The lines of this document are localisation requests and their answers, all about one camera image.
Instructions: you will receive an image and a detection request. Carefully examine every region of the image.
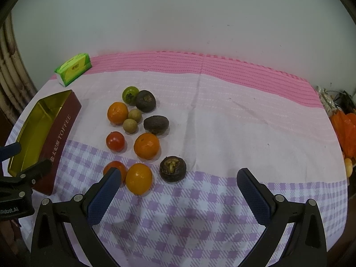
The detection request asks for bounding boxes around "red tomato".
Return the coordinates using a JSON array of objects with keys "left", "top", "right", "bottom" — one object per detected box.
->
[
  {"left": 106, "top": 131, "right": 125, "bottom": 152},
  {"left": 103, "top": 160, "right": 127, "bottom": 184}
]

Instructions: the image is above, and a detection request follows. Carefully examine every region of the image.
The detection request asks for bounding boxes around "orange mandarin front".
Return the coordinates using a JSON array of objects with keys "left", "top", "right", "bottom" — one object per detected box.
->
[{"left": 125, "top": 163, "right": 153, "bottom": 195}]

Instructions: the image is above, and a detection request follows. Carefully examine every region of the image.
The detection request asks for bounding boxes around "orange mandarin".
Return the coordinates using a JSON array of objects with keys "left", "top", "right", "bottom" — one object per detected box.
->
[
  {"left": 133, "top": 133, "right": 160, "bottom": 160},
  {"left": 107, "top": 102, "right": 129, "bottom": 125},
  {"left": 125, "top": 163, "right": 153, "bottom": 195}
]

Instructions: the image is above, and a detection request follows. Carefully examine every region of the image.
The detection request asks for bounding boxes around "tan longan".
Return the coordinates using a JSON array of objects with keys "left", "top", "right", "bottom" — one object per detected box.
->
[
  {"left": 128, "top": 109, "right": 142, "bottom": 123},
  {"left": 123, "top": 118, "right": 138, "bottom": 134}
]

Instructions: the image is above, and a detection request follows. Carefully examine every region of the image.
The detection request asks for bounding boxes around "dark fruit with top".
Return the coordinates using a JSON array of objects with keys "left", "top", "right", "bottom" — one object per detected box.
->
[{"left": 159, "top": 156, "right": 187, "bottom": 183}]

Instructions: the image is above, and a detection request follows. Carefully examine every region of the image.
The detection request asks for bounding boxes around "dark oval fruit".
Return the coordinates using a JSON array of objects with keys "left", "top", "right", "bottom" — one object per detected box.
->
[{"left": 144, "top": 115, "right": 169, "bottom": 135}]

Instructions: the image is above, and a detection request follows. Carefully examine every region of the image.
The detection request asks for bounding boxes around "red gold toffee tin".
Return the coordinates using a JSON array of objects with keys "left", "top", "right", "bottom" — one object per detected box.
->
[{"left": 8, "top": 90, "right": 81, "bottom": 195}]

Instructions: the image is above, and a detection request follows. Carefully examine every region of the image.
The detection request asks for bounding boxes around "green tissue pack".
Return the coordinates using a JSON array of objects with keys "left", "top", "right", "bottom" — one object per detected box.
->
[{"left": 54, "top": 53, "right": 92, "bottom": 87}]

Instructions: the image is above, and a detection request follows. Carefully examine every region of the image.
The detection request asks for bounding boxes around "green tomato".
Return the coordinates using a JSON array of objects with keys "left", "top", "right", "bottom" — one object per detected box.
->
[{"left": 122, "top": 86, "right": 139, "bottom": 106}]

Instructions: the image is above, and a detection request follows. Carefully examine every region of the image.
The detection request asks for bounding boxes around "orange plastic bag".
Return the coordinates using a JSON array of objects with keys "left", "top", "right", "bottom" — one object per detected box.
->
[{"left": 330, "top": 110, "right": 356, "bottom": 158}]

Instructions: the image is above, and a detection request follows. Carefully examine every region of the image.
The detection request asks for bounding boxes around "dark round fruit back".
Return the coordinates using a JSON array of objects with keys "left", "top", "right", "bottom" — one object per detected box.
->
[{"left": 135, "top": 90, "right": 156, "bottom": 113}]

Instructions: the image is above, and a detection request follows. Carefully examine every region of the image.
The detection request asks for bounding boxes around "pink purple checked tablecloth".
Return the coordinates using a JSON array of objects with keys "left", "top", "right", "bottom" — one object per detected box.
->
[{"left": 5, "top": 51, "right": 350, "bottom": 267}]

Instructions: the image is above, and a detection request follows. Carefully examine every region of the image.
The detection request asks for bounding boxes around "bamboo chair frame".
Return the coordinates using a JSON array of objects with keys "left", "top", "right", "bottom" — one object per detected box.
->
[{"left": 0, "top": 15, "right": 37, "bottom": 124}]

